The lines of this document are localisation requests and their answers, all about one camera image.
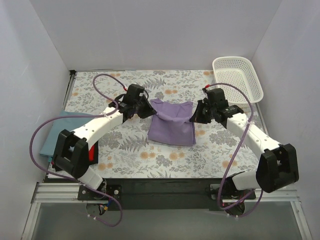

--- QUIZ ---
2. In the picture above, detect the purple t shirt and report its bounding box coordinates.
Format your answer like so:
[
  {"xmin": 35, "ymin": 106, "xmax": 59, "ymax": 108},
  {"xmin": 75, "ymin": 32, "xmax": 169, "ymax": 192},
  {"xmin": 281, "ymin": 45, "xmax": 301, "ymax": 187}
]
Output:
[{"xmin": 147, "ymin": 98, "xmax": 196, "ymax": 147}]

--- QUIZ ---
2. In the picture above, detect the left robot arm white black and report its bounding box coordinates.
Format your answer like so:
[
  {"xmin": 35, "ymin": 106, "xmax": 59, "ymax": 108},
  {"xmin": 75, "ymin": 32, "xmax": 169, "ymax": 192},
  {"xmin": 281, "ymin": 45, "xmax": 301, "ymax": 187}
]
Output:
[{"xmin": 52, "ymin": 84, "xmax": 157, "ymax": 200}]

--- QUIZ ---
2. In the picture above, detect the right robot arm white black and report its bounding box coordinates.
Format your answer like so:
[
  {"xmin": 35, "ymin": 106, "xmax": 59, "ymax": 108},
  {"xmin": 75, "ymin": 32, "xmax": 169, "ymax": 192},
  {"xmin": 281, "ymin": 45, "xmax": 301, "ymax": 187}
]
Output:
[{"xmin": 190, "ymin": 87, "xmax": 299, "ymax": 199}]

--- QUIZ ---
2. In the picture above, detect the white plastic perforated basket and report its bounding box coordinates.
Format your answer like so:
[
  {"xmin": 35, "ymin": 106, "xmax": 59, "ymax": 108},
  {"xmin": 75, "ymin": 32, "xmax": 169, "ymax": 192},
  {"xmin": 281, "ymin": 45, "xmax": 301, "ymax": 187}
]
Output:
[{"xmin": 212, "ymin": 56, "xmax": 264, "ymax": 107}]

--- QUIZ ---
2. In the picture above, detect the floral patterned table mat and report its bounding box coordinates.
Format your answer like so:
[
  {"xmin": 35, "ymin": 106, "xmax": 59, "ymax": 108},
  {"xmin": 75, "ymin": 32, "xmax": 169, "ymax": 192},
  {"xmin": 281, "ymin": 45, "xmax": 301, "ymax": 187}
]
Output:
[{"xmin": 65, "ymin": 70, "xmax": 258, "ymax": 178}]

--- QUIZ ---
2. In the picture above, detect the folded red t shirt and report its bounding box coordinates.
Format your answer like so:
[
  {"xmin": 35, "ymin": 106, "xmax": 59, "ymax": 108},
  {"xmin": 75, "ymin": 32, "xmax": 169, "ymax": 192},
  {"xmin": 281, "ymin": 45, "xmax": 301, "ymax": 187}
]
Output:
[{"xmin": 88, "ymin": 145, "xmax": 95, "ymax": 162}]

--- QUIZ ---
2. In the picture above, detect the folded black t shirt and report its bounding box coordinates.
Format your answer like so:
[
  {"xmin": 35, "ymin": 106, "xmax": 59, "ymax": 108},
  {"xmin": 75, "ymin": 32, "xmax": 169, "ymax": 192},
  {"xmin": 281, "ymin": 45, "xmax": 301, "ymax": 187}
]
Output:
[{"xmin": 51, "ymin": 139, "xmax": 99, "ymax": 176}]

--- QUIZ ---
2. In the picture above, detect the folded teal t shirt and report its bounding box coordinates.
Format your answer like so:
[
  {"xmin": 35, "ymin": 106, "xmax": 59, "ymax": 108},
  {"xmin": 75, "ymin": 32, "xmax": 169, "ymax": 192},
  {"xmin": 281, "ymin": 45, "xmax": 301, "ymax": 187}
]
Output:
[{"xmin": 39, "ymin": 110, "xmax": 93, "ymax": 162}]

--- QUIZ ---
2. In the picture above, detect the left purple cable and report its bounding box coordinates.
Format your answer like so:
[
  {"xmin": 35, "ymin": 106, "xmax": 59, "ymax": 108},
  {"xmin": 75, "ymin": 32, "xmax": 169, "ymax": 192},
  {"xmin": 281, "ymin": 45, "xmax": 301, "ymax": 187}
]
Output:
[{"xmin": 29, "ymin": 73, "xmax": 131, "ymax": 228}]

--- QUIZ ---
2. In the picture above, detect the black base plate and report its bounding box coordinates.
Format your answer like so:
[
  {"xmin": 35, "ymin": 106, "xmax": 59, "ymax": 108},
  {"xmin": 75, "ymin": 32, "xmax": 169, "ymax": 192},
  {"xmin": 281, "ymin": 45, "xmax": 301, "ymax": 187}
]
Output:
[{"xmin": 77, "ymin": 177, "xmax": 253, "ymax": 211}]

